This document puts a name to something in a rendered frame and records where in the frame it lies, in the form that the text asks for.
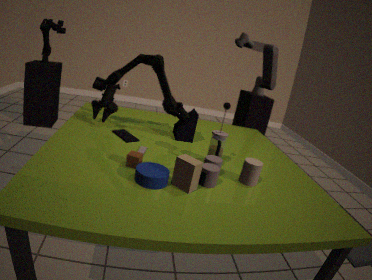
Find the tan rectangular block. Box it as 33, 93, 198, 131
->
171, 154, 203, 194

